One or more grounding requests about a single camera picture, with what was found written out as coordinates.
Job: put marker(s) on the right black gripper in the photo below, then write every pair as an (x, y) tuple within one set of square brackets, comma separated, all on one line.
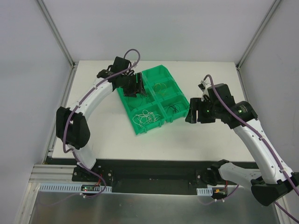
[(199, 111)]

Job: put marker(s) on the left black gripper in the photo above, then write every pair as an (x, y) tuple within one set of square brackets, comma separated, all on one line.
[(134, 84)]

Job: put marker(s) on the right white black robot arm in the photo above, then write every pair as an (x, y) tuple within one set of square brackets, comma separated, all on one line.
[(273, 178)]

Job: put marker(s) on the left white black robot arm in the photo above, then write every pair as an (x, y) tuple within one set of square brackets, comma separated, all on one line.
[(71, 122)]

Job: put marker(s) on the green plastic bin left column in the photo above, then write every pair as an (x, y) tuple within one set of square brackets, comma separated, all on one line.
[(143, 112)]

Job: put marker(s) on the green plastic bin column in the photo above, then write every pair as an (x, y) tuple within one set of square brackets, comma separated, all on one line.
[(167, 92), (143, 112)]

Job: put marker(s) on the green plastic bin right column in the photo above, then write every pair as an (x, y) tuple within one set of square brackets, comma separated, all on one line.
[(167, 92)]

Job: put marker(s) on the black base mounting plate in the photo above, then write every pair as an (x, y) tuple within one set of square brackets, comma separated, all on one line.
[(147, 177)]

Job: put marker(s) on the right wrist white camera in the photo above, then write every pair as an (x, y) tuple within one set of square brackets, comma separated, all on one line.
[(204, 85)]

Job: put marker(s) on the right white cable duct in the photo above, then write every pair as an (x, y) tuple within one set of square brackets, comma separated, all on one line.
[(204, 191)]

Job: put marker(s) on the white cable duct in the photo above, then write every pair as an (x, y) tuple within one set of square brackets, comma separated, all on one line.
[(204, 191), (74, 188)]

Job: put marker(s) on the aluminium frame rail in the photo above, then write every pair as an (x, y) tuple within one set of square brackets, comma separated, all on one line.
[(42, 173)]

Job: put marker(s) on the left white cable duct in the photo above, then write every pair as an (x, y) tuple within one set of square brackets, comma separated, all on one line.
[(74, 188)]

